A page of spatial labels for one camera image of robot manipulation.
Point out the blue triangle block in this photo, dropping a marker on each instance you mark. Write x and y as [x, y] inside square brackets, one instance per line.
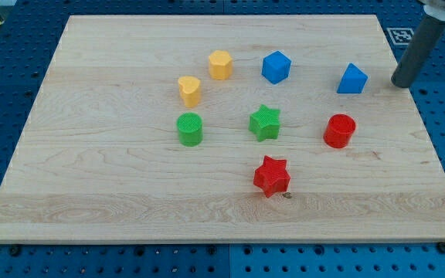
[353, 80]

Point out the wooden board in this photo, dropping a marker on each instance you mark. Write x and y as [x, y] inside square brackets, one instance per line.
[99, 160]

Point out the green cylinder block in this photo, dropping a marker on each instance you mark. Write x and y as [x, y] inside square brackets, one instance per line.
[189, 126]

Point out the yellow heart block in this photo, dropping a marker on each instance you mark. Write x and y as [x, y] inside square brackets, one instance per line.
[190, 90]

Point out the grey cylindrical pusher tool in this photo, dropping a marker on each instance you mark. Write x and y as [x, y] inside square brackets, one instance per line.
[425, 38]

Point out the blue cube block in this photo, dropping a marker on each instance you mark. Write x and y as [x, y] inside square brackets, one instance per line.
[276, 67]

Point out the red star block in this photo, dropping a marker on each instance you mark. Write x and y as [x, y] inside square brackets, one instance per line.
[272, 176]

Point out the yellow hexagon block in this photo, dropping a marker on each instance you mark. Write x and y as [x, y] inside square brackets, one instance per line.
[220, 65]

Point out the green star block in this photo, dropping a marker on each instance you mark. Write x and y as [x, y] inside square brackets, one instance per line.
[265, 123]

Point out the red cylinder block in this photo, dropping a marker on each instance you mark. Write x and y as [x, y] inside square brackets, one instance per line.
[339, 130]

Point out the white fiducial marker tag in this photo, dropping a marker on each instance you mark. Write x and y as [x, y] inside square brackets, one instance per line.
[400, 36]

